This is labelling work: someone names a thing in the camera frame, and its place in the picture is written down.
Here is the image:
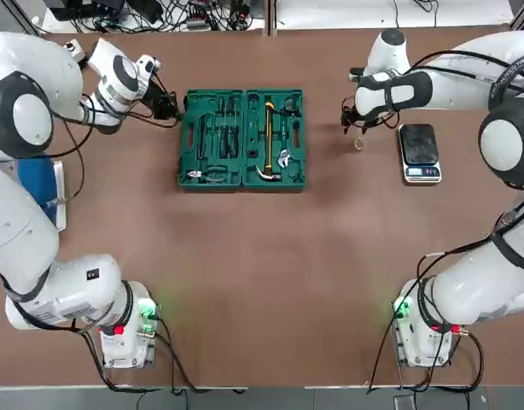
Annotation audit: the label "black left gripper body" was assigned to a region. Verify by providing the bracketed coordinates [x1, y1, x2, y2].
[142, 81, 172, 114]

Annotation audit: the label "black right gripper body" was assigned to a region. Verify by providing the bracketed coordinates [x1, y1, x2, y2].
[340, 97, 362, 127]

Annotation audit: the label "green plastic toolbox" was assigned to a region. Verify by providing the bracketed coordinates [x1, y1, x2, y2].
[177, 88, 309, 193]

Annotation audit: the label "black digital kitchen scale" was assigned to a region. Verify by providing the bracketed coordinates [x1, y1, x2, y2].
[398, 122, 445, 185]

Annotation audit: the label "white three-button control box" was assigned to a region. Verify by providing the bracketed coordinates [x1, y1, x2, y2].
[61, 38, 92, 65]

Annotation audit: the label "white desk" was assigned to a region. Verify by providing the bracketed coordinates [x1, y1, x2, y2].
[31, 0, 515, 33]

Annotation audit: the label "yellow handled claw hammer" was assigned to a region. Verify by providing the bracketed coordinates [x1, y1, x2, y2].
[253, 100, 282, 183]

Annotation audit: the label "black cable bundle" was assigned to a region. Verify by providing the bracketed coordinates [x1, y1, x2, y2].
[31, 0, 265, 34]

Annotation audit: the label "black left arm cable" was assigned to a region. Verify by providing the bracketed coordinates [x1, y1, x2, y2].
[14, 70, 182, 210]

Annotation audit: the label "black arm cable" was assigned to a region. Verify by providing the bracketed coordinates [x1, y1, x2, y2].
[14, 70, 182, 210]
[341, 49, 524, 308]

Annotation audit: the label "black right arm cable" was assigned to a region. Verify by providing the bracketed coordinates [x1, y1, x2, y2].
[341, 49, 524, 308]

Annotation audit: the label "black right arm base cables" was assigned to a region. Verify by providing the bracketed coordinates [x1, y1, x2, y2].
[366, 318, 486, 394]

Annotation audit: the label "black arm base cables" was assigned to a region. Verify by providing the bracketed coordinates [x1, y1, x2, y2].
[72, 315, 248, 394]
[366, 318, 486, 394]

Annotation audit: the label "black left arm base cables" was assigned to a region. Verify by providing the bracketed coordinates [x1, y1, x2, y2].
[72, 315, 248, 394]

